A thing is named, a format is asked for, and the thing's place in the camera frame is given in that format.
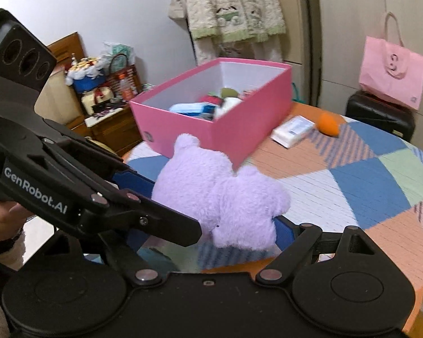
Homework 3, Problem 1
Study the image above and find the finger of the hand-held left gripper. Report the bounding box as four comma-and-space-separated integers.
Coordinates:
92, 162, 156, 201
79, 192, 202, 248

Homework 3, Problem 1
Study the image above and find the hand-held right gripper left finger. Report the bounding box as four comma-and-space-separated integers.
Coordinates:
85, 239, 163, 286

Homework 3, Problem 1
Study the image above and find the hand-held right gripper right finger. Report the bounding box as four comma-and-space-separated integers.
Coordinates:
255, 215, 378, 286

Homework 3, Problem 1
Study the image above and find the purple plush toy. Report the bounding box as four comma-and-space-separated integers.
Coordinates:
151, 133, 291, 249

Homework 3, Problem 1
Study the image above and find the pink cardboard box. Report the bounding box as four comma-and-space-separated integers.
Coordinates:
130, 57, 293, 171

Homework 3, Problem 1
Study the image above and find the blue wet wipes packet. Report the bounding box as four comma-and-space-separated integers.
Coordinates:
169, 102, 215, 115

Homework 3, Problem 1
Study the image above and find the pink fluffy heart plush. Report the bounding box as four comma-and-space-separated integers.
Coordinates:
197, 94, 223, 106

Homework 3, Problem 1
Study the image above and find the white mesh bath pouf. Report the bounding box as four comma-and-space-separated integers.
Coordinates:
213, 97, 243, 120

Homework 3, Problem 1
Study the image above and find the person's left forearm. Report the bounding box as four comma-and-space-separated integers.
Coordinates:
0, 229, 27, 272

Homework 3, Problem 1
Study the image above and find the person's left hand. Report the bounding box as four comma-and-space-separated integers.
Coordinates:
0, 179, 30, 235

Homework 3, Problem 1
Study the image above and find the wooden nightstand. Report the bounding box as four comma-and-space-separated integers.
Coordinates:
85, 107, 143, 155

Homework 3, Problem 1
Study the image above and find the cream handbag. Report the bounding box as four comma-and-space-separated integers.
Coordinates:
82, 87, 115, 114

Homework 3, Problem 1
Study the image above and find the orange drink bottle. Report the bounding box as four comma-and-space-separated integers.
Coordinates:
117, 72, 135, 100

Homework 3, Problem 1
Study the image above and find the white tissue packet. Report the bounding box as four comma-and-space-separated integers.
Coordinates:
271, 114, 315, 148

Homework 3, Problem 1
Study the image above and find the woven basket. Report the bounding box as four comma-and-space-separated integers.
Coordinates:
107, 54, 143, 99

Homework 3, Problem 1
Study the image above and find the orange sponge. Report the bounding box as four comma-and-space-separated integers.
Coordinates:
318, 112, 347, 137

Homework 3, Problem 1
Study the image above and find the crumpled plastic bag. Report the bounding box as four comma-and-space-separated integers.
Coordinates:
104, 41, 137, 67

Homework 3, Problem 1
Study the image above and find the black suitcase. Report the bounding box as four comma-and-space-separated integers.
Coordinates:
345, 90, 417, 139

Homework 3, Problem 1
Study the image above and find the beige canvas bag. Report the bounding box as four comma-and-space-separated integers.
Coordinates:
168, 0, 188, 20

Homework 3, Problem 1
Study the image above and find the pink tote bag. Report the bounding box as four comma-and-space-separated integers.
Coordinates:
359, 12, 423, 110

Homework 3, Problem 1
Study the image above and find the cream fleece jacket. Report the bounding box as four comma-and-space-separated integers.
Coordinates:
185, 0, 286, 64

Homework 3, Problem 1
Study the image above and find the beige wardrobe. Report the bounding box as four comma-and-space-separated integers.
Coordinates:
285, 0, 423, 148

